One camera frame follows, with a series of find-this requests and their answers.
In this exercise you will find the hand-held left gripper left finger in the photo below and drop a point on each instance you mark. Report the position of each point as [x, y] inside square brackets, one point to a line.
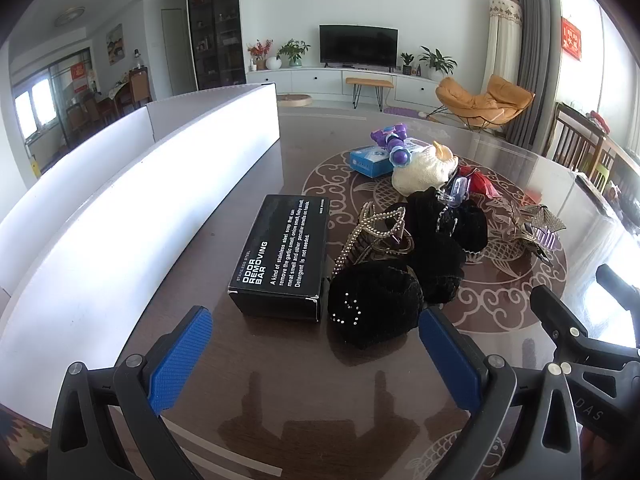
[180, 355]

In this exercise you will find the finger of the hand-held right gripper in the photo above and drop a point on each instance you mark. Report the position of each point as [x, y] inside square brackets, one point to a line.
[550, 310]
[617, 284]

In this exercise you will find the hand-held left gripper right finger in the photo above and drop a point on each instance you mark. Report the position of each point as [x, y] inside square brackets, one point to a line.
[447, 360]

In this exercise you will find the black fuzzy hair bow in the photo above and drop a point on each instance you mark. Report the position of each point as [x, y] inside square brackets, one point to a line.
[380, 305]

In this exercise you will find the brown patterned glass desktop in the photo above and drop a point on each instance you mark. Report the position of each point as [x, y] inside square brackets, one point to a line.
[300, 385]

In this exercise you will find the purple hair claw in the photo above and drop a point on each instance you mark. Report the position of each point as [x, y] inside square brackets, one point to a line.
[546, 238]

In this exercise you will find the silver mesh bow hair clip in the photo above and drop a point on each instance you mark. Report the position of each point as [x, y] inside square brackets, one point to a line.
[542, 219]

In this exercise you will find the black printed cardboard box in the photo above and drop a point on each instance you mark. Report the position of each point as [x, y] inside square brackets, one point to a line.
[280, 255]

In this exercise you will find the red pleated ornament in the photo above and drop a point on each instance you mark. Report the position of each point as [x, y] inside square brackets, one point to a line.
[480, 182]

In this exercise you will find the clear blue hair clip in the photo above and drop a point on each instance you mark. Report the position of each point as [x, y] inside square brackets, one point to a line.
[456, 192]

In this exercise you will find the wooden slatted chair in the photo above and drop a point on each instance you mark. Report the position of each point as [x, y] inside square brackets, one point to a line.
[575, 135]

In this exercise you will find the cream knit hat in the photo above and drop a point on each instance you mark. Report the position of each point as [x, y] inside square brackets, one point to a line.
[420, 175]

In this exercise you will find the purple plastic toy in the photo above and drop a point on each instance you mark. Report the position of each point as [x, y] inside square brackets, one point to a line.
[397, 152]

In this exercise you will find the blue paper box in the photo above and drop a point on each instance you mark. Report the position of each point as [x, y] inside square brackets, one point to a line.
[367, 160]

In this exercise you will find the orange lounge chair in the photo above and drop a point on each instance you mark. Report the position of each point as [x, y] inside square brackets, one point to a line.
[470, 97]

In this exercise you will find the grey curtain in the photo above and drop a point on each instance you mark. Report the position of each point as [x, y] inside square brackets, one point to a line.
[532, 60]

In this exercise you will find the large leafy potted plant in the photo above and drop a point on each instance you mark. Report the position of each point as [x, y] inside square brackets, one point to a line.
[437, 62]

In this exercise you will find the white patterned curtain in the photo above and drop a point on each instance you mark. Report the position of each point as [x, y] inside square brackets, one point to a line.
[502, 35]

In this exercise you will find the round beige floor cushion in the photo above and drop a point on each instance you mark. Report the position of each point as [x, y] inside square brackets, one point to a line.
[295, 99]

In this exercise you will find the small potted plant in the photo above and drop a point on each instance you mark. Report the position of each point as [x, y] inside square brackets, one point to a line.
[407, 64]

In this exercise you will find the wooden bench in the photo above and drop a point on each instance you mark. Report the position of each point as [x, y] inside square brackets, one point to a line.
[369, 81]

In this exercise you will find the red sign on glass door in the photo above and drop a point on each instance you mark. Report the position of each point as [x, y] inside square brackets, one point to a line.
[81, 72]

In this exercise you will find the white door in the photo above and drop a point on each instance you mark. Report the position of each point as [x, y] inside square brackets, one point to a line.
[176, 55]

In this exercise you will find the white television cabinet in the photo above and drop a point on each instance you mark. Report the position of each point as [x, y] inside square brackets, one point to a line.
[310, 82]

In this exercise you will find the white round vase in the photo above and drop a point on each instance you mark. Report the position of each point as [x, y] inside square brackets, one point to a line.
[273, 63]

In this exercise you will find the red flowers in vase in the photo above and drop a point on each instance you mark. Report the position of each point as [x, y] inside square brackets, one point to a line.
[259, 52]

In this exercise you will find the green plant in vase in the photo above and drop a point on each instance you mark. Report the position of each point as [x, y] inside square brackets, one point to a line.
[294, 51]

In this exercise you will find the dark glass display cabinet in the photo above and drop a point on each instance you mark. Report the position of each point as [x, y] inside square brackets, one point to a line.
[217, 30]

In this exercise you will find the black television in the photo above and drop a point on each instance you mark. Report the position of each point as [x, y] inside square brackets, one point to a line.
[357, 45]

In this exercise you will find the round ceiling lamp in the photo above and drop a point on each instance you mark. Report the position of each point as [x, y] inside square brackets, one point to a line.
[70, 16]

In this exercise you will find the red wall decoration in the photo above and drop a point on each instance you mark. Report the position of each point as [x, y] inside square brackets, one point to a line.
[571, 39]

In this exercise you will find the framed wall picture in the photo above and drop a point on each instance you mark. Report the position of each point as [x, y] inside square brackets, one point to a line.
[114, 44]

